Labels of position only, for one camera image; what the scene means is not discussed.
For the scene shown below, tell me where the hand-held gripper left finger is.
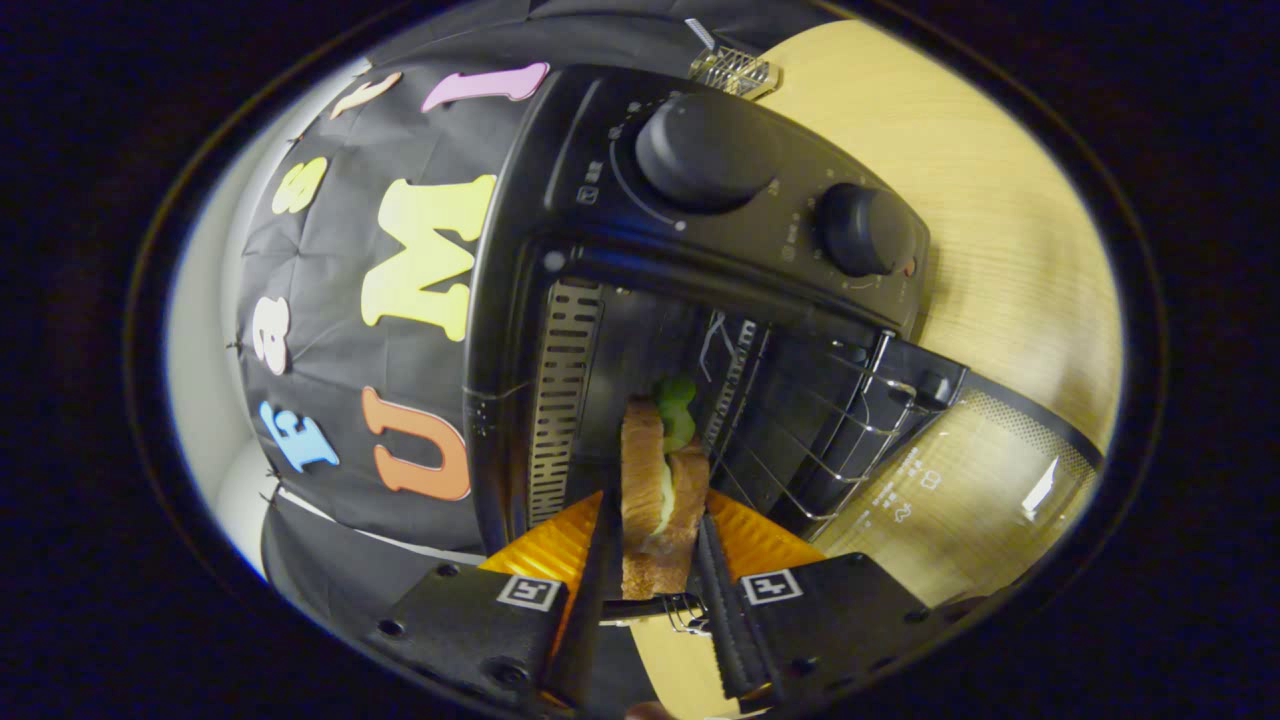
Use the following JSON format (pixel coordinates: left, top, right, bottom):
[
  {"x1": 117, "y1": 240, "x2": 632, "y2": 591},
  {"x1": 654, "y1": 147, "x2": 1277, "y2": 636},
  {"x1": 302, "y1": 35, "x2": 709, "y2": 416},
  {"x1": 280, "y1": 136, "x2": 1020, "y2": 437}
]
[{"x1": 365, "y1": 490, "x2": 626, "y2": 716}]

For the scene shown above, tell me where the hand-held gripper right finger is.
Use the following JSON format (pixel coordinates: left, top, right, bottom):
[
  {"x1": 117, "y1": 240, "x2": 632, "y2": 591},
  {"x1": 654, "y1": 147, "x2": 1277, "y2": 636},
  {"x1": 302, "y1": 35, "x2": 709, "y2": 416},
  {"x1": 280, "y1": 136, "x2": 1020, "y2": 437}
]
[{"x1": 695, "y1": 490, "x2": 986, "y2": 713}]

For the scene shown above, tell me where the sandwich with lettuce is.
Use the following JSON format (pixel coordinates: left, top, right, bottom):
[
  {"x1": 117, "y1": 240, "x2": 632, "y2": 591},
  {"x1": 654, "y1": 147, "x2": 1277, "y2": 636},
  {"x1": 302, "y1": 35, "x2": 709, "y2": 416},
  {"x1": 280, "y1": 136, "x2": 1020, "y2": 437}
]
[{"x1": 620, "y1": 375, "x2": 713, "y2": 601}]

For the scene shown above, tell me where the black toaster oven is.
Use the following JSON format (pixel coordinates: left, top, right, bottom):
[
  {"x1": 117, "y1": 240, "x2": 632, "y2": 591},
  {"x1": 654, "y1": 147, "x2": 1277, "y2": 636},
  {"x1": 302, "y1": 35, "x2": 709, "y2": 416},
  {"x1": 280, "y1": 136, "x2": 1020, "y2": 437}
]
[{"x1": 462, "y1": 65, "x2": 1106, "y2": 601}]

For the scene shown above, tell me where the oven wire rack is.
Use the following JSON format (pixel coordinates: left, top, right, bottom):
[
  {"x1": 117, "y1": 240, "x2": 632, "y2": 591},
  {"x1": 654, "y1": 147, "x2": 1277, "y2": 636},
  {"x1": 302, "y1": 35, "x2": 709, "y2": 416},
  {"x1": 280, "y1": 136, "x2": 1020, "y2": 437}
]
[{"x1": 708, "y1": 318, "x2": 923, "y2": 523}]

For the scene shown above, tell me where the wire mesh basket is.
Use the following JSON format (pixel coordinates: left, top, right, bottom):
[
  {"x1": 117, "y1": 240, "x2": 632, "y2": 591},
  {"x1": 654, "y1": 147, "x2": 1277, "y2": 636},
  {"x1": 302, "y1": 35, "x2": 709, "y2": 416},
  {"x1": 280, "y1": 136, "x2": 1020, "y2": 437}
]
[{"x1": 688, "y1": 45, "x2": 781, "y2": 101}]

